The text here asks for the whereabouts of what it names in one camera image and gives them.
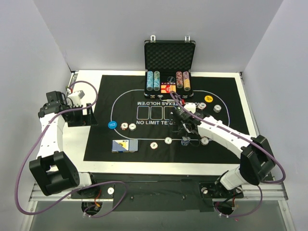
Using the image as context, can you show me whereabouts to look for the blue poker chip stack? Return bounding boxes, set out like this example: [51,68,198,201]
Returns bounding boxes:
[181,137,191,146]

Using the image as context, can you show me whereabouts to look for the grey chips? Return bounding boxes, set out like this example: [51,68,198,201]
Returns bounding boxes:
[200,137,209,145]
[213,104,222,113]
[128,123,137,131]

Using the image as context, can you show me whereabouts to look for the grey poker chip stack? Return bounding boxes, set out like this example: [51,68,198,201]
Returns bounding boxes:
[165,137,172,145]

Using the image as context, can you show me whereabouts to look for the yellow big blind button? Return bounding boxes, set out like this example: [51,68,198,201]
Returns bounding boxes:
[204,95,214,103]

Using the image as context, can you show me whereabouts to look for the blue small blind button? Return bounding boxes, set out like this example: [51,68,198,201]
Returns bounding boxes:
[107,120,117,129]

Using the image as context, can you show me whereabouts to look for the red poker chip stack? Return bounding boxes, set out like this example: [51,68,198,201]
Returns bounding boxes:
[150,142,158,149]

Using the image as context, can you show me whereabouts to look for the blue playing card deck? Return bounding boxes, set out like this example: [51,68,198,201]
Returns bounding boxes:
[112,140,139,153]

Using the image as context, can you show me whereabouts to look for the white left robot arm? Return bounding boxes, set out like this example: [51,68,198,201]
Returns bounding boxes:
[29,100,99,198]

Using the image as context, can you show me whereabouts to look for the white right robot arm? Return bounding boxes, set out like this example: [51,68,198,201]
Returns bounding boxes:
[172,106,275,197]

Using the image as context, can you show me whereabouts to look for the red playing card box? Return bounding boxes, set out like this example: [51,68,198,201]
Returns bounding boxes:
[160,84,176,94]

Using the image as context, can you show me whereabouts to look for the purple yellow chip row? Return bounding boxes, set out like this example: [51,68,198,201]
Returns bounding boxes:
[183,71,191,91]

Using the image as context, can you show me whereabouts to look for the clear dealer button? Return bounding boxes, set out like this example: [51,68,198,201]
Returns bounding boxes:
[167,76,176,83]

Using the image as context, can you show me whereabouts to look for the red chip row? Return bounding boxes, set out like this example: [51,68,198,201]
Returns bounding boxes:
[176,71,183,89]

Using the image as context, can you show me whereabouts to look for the light blue chip row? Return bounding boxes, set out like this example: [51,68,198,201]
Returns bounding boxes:
[146,71,154,91]

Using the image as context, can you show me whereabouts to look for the black poker felt mat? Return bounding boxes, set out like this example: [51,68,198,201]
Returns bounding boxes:
[84,76,249,164]

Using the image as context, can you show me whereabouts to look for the green chip row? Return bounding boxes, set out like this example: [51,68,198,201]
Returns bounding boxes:
[153,71,160,91]

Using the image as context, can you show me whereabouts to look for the aluminium poker chip case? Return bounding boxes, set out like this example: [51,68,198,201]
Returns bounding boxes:
[144,35,196,99]

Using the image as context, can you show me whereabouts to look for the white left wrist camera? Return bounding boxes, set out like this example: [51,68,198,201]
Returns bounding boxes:
[67,90,85,107]

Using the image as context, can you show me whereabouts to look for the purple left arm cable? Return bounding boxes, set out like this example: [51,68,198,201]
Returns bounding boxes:
[13,80,127,218]

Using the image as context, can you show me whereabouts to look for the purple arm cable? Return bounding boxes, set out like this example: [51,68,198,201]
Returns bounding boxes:
[169,90,287,218]
[13,80,127,218]

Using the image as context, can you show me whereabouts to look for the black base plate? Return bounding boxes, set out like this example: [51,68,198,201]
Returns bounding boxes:
[68,172,244,213]

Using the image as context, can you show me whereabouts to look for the aluminium frame rail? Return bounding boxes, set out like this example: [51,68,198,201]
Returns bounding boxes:
[29,179,289,202]

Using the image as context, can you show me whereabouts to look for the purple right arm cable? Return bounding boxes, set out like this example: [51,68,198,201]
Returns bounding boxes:
[169,90,287,218]

